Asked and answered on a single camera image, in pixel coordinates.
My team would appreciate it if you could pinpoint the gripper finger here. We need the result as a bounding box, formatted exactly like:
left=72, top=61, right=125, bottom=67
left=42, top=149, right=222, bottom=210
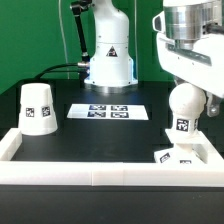
left=206, top=93, right=221, bottom=117

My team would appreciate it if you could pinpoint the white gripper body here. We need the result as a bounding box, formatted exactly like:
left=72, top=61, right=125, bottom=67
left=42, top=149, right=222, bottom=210
left=156, top=33, right=224, bottom=98

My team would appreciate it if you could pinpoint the white lamp bulb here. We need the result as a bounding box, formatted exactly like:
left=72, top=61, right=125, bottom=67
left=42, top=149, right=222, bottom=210
left=169, top=83, right=206, bottom=137

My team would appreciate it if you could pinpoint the white lamp base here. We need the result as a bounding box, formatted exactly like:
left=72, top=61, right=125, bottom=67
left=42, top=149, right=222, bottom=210
left=154, top=129, right=204, bottom=165

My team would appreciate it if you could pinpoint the white lamp shade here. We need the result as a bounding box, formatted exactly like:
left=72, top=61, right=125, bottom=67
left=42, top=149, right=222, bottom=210
left=18, top=83, right=58, bottom=136

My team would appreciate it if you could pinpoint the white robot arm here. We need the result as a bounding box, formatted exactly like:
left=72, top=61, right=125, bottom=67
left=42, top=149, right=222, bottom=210
left=84, top=0, right=224, bottom=117

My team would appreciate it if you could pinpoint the white marker sheet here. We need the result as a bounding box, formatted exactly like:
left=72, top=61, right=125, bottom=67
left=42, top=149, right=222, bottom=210
left=67, top=104, right=148, bottom=120

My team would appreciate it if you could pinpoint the white U-shaped fence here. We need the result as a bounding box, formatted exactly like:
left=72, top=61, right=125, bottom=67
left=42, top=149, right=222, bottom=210
left=0, top=128, right=224, bottom=187

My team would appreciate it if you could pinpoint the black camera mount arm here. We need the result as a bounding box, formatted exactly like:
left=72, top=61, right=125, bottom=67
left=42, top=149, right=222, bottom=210
left=70, top=0, right=92, bottom=62

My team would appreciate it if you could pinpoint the black cable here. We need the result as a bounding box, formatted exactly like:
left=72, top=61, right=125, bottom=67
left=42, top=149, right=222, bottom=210
left=34, top=61, right=91, bottom=80

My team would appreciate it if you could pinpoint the white cable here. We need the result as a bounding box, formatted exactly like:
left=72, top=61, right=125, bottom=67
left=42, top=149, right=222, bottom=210
left=57, top=0, right=71, bottom=80

